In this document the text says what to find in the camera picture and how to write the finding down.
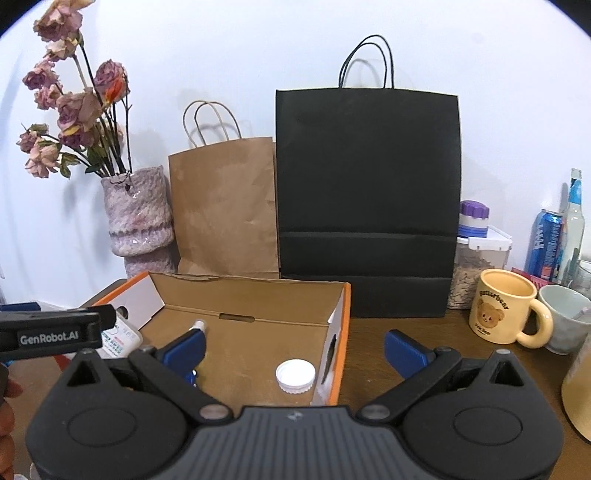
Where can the dried pink roses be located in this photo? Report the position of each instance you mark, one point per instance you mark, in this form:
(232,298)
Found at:
(78,106)

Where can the red cardboard box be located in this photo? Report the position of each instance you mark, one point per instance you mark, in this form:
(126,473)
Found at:
(258,314)

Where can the pink packet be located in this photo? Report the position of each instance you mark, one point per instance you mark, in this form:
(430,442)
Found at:
(531,277)

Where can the clear glass bottle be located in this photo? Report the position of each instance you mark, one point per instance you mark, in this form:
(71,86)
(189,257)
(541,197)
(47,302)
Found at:
(572,230)

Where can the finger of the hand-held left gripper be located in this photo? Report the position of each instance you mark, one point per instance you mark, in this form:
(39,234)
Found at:
(18,306)
(104,316)

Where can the black paper bag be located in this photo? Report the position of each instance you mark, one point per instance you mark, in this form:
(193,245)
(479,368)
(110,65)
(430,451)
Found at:
(369,194)

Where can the pink mottled vase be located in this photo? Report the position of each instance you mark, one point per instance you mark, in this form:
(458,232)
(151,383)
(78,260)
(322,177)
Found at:
(138,217)

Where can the yellow thermos jug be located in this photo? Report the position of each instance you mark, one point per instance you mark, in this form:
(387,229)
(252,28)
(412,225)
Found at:
(579,392)

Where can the white cup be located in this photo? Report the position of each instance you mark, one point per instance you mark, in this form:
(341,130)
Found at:
(565,323)

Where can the person's left hand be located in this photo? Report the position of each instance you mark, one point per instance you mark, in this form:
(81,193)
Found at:
(9,390)

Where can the clear oat container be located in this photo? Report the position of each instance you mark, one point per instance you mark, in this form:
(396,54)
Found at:
(471,263)

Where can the white plastic bottle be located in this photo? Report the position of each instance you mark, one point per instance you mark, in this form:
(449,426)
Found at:
(122,339)

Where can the blue drink can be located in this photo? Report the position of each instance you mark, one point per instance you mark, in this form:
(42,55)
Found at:
(545,244)

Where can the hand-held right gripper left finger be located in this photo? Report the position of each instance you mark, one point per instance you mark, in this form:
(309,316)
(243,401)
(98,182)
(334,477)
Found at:
(187,350)

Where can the white ridged bottle cap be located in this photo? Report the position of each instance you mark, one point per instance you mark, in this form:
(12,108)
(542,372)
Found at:
(295,374)

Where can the purple lidded jar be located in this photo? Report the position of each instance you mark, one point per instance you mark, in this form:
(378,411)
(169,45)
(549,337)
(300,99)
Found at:
(474,219)

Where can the yellow bear mug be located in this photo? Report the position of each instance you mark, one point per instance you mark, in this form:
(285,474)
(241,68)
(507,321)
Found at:
(498,314)

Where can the brown paper bag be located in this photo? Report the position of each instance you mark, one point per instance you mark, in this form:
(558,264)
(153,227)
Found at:
(226,207)

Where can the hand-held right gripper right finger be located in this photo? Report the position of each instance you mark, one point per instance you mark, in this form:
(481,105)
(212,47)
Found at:
(406,348)

